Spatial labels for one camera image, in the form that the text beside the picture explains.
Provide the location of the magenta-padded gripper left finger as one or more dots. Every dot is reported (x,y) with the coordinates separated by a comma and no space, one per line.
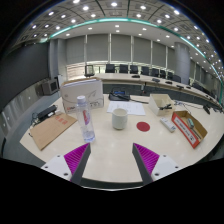
(77,158)

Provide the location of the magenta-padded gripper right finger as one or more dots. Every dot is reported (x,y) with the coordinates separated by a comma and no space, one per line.
(146,159)

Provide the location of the clear plastic water bottle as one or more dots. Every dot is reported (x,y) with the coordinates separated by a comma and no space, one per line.
(86,126)

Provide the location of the flat round red coaster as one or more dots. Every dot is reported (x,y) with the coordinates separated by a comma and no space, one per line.
(143,126)

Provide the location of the brown paper envelope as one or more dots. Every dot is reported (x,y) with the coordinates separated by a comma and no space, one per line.
(50,131)

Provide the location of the white ceramic mug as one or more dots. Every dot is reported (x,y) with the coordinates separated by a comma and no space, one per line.
(119,120)

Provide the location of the open red-edged cardboard box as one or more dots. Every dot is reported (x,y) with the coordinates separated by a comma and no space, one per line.
(181,125)

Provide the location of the white printed paper sheet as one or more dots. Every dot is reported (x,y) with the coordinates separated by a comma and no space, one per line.
(128,108)

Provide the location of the black marker in organizer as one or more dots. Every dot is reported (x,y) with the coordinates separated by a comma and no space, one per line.
(165,107)

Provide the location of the grey-green board eraser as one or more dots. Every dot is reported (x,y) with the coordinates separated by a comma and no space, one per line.
(190,122)

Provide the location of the beige desk organizer tray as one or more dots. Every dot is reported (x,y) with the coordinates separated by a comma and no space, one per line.
(156,100)

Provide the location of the white printed paper carton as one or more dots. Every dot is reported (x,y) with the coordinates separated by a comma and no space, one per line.
(71,93)

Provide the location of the black desk conference unit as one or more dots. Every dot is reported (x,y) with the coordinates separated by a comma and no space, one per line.
(119,95)

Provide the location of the small grey monitor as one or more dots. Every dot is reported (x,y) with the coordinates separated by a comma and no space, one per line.
(50,87)

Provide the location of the black desk microphone base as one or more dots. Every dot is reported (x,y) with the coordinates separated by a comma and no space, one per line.
(206,109)

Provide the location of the long curved conference desk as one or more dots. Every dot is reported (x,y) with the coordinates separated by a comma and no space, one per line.
(130,78)

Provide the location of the row of black office chairs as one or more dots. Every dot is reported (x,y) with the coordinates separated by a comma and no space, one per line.
(123,68)

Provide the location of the recessed ceiling lights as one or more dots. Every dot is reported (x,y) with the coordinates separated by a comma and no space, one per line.
(114,4)

